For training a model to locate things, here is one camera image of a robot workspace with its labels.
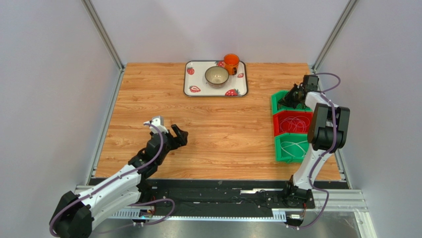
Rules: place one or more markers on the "green bin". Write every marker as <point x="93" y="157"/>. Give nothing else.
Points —
<point x="291" y="147"/>
<point x="276" y="107"/>

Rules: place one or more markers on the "far green bin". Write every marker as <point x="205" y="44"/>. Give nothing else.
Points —
<point x="276" y="107"/>

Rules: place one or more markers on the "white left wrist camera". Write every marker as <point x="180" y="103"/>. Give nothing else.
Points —
<point x="156" y="125"/>

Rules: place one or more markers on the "red bin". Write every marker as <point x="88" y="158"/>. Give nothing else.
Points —
<point x="291" y="122"/>

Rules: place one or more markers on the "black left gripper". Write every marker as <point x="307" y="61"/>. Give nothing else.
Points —
<point x="180" y="140"/>

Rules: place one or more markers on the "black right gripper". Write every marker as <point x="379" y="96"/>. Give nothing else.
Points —
<point x="297" y="95"/>

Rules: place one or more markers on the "orange mug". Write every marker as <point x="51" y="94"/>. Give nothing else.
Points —
<point x="230" y="63"/>

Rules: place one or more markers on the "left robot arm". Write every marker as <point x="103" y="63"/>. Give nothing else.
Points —
<point x="77" y="215"/>

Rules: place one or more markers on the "near green bin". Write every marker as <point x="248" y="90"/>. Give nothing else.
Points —
<point x="291" y="147"/>

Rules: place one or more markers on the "grey ceramic bowl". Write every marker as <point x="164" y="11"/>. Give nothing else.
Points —
<point x="216" y="76"/>

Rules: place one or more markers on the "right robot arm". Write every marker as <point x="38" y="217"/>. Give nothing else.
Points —
<point x="327" y="133"/>

